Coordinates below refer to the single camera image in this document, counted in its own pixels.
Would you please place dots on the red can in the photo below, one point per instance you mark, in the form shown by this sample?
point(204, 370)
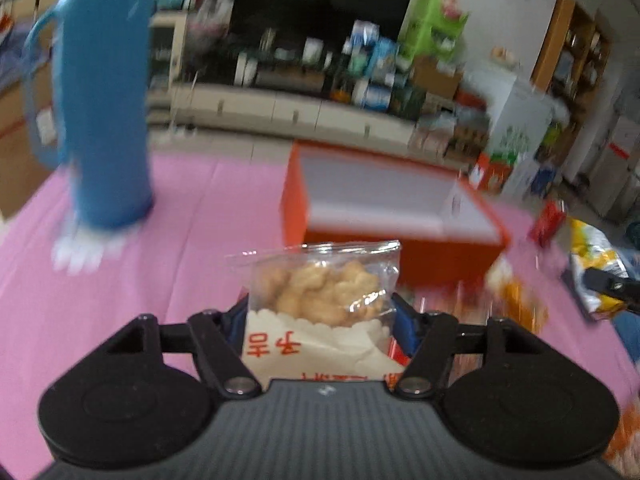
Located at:
point(547, 222)

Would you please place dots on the clear biscuit packet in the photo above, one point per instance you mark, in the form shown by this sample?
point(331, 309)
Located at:
point(320, 305)

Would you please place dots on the white chest freezer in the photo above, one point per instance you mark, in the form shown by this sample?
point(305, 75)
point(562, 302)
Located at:
point(520, 125)

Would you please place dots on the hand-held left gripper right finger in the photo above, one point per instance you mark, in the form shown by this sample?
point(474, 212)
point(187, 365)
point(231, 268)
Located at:
point(403, 316)

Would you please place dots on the yellow and silver snack packet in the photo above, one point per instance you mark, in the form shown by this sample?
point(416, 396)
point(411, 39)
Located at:
point(592, 255)

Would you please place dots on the white television cabinet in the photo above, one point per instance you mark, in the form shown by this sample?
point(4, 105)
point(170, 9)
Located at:
point(280, 110)

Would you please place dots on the orange object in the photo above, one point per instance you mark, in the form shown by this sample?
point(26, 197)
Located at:
point(625, 440)

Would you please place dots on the orange and white snack packet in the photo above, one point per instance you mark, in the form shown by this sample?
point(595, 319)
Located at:
point(517, 302)

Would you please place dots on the wooden shelf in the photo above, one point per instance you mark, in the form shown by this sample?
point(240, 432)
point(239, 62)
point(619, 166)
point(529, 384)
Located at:
point(570, 60)

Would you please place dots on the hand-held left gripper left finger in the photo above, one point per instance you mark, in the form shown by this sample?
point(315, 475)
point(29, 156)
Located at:
point(237, 321)

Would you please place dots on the green carton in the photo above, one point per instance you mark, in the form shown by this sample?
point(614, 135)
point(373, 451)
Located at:
point(434, 27)

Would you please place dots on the blue thermos jug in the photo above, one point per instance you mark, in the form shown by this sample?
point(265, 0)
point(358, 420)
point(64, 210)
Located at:
point(102, 95)

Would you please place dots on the orange box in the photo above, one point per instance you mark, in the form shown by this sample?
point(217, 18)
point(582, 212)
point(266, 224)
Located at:
point(390, 210)

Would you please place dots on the brown cardboard box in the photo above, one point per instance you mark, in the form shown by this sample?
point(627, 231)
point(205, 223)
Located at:
point(435, 77)

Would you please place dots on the stack of blue white boxes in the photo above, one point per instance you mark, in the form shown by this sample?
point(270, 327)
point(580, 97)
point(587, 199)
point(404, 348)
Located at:
point(372, 67)

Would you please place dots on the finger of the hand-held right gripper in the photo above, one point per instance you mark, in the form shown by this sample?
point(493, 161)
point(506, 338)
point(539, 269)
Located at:
point(612, 287)

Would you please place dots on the pink tablecloth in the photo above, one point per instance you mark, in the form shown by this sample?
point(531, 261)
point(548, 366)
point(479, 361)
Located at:
point(125, 270)

